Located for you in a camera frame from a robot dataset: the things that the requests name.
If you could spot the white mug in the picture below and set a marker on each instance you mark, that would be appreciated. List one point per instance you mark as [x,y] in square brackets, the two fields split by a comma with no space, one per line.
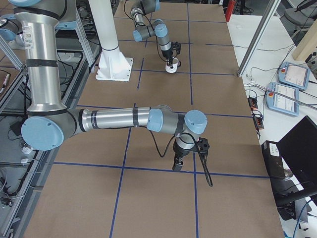
[176,65]

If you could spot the brown cardboard table mat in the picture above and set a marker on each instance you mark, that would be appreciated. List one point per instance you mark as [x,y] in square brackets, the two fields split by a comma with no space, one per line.
[119,183]

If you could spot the red fire extinguisher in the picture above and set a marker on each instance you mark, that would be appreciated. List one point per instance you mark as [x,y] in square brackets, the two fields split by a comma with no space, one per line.
[229,10]

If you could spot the orange black connector strip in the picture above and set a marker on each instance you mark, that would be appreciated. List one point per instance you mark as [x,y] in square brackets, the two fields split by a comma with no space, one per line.
[256,114]

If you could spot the black computer box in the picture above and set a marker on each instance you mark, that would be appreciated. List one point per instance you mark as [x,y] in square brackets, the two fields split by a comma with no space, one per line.
[272,160]

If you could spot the lower teach pendant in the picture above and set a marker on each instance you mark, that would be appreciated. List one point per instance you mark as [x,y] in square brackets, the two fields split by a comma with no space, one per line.
[281,104]

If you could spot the teach pendant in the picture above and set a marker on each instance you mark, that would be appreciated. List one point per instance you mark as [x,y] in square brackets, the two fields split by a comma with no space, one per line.
[281,104]
[294,75]

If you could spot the black monitor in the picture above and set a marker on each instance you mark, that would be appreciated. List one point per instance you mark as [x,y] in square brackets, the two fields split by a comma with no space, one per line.
[298,148]

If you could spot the upper teach pendant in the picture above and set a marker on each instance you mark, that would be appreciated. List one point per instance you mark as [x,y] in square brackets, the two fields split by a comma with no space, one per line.
[294,75]

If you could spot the thin metal rod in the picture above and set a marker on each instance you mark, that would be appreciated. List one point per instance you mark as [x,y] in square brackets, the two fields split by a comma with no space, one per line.
[252,83]

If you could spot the grey office chair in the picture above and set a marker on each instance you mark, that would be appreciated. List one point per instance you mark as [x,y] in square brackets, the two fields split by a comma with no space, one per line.
[303,15]

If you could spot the wooden beam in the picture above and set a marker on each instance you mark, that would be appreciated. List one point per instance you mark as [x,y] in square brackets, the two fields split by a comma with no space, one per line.
[307,45]

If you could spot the white pedestal column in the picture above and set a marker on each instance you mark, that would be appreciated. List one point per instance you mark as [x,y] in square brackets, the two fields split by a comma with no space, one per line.
[113,65]

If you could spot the aluminium frame post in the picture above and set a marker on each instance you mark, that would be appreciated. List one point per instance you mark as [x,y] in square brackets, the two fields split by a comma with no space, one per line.
[263,24]

